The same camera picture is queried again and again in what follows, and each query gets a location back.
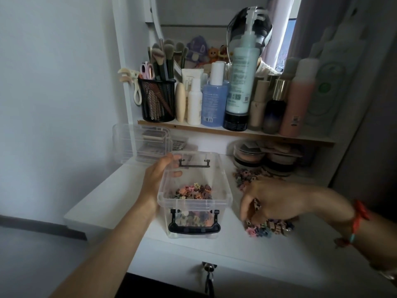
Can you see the blue bottle with white cap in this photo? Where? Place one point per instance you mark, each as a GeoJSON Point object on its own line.
{"type": "Point", "coordinates": [214, 102]}

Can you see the black mesh brush holder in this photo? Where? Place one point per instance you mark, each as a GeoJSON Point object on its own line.
{"type": "Point", "coordinates": [157, 100]}

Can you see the large white bottle green mark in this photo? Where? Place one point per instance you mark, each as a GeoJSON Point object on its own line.
{"type": "Point", "coordinates": [332, 83]}

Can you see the bunch of makeup brushes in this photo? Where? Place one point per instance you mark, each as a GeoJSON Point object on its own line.
{"type": "Point", "coordinates": [164, 58]}

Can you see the beige oval makeup sponge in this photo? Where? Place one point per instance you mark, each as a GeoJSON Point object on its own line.
{"type": "Point", "coordinates": [180, 102]}

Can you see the person's left thumb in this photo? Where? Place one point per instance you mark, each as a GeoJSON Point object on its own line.
{"type": "Point", "coordinates": [175, 174]}

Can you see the silver wrist band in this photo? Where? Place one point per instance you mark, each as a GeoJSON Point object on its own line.
{"type": "Point", "coordinates": [388, 274]}

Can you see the mirror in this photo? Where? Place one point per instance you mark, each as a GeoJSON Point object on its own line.
{"type": "Point", "coordinates": [198, 21]}

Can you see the person's left forearm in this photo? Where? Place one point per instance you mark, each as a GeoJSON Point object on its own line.
{"type": "Point", "coordinates": [114, 248]}

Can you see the heap of boxed hair clips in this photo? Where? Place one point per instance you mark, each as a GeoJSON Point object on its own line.
{"type": "Point", "coordinates": [194, 193]}

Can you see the dark bottle with gold cap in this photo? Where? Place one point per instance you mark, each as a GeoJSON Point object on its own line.
{"type": "Point", "coordinates": [274, 114]}

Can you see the beige foundation bottle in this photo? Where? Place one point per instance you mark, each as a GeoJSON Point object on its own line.
{"type": "Point", "coordinates": [257, 105]}

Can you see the person's right hand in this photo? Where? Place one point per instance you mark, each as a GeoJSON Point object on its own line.
{"type": "Point", "coordinates": [279, 198]}

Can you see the small white bottle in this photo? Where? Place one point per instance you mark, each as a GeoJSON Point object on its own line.
{"type": "Point", "coordinates": [194, 103]}

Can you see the person's left hand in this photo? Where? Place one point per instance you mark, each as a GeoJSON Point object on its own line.
{"type": "Point", "coordinates": [152, 179]}

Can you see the white drawer front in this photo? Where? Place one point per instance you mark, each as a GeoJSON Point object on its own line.
{"type": "Point", "coordinates": [266, 270]}

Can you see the pink scissors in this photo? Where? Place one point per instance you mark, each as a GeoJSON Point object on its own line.
{"type": "Point", "coordinates": [147, 70]}

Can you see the tall pale green pump bottle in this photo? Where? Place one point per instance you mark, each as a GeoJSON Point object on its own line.
{"type": "Point", "coordinates": [242, 83]}

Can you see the person's right forearm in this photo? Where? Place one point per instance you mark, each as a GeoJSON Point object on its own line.
{"type": "Point", "coordinates": [366, 232]}

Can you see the white cosmetic tube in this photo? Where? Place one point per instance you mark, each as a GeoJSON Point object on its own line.
{"type": "Point", "coordinates": [189, 76]}

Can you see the wooden shelf board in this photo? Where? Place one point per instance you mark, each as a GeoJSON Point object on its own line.
{"type": "Point", "coordinates": [217, 130]}

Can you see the clear plastic organiser box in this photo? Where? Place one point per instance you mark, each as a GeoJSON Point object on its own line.
{"type": "Point", "coordinates": [139, 144]}

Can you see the pink bottle with white cap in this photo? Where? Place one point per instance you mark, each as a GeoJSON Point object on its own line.
{"type": "Point", "coordinates": [297, 99]}

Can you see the pile of loose hair clips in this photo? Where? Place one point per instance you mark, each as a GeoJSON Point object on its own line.
{"type": "Point", "coordinates": [269, 229]}

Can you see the key in drawer lock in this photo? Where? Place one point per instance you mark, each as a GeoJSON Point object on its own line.
{"type": "Point", "coordinates": [209, 276]}

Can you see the false eyelash pack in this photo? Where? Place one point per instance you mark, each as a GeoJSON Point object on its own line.
{"type": "Point", "coordinates": [180, 143]}

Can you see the person's right thumb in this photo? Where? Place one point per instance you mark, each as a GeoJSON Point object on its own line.
{"type": "Point", "coordinates": [245, 207]}

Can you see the beige eyelash curler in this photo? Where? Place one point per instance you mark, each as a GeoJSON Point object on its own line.
{"type": "Point", "coordinates": [131, 78]}

